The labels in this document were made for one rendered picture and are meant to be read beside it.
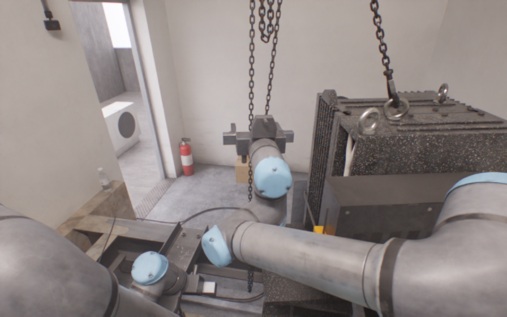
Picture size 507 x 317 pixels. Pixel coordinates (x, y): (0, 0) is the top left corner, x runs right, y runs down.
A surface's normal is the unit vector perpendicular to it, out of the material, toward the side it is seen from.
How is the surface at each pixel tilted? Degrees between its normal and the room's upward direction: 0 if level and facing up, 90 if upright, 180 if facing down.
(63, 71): 90
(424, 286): 46
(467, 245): 26
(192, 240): 0
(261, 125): 88
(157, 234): 0
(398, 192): 0
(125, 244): 90
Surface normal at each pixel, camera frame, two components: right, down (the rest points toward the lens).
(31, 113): 0.98, 0.08
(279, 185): 0.12, 0.46
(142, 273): -0.18, -0.60
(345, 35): -0.19, 0.48
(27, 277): 0.65, -0.36
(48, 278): 0.76, -0.44
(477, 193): -0.38, -0.92
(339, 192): -0.01, -0.87
